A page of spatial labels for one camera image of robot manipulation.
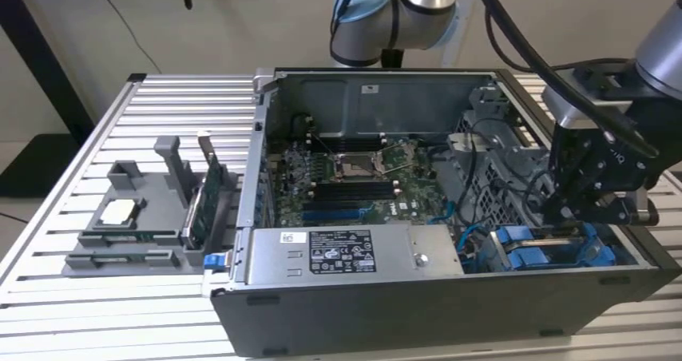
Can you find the black expansion slot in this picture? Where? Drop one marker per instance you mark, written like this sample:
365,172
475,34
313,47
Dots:
336,207

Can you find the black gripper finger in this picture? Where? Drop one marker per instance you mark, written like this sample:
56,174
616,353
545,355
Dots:
563,217
627,211

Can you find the grey parts rack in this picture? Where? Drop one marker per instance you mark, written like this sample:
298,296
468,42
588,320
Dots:
161,185

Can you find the black flat base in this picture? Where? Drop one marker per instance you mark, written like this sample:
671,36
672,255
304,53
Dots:
44,165

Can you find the thin metal locking lever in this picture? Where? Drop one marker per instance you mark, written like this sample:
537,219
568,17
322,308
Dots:
324,143

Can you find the blue plastic disk carrier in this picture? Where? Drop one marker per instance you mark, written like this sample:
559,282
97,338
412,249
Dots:
531,258

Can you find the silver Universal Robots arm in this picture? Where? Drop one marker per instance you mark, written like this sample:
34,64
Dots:
362,33

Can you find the green graphics card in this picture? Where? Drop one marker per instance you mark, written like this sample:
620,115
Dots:
205,209

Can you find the silver thumb screw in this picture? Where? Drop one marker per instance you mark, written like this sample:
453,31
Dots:
421,258

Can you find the black RAM slot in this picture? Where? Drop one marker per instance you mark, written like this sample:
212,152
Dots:
352,138
352,145
357,185
357,194
357,189
357,199

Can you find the grey metal drive cage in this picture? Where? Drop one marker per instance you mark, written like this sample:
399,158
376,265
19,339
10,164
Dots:
491,201

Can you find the silver CPU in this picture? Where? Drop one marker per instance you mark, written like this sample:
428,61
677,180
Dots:
120,211

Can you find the disk bay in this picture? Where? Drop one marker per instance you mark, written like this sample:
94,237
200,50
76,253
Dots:
497,253

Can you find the green motherboard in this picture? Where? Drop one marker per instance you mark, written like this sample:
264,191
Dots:
411,185

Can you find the black upright post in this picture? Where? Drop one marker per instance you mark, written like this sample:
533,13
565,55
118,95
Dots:
33,37

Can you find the silver power supply unit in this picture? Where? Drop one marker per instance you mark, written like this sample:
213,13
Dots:
395,253

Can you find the green RAM stick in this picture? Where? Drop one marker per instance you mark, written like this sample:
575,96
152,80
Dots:
124,258

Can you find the CPU socket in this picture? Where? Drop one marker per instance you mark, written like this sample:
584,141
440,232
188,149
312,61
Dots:
354,165

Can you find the blue case latch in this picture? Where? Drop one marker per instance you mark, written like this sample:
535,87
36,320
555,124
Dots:
213,262

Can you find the black open PC case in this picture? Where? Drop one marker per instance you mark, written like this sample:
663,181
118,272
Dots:
373,321

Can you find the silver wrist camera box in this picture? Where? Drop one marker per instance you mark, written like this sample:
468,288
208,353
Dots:
565,109

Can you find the blue expansion slot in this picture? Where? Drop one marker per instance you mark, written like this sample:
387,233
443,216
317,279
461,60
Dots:
336,216

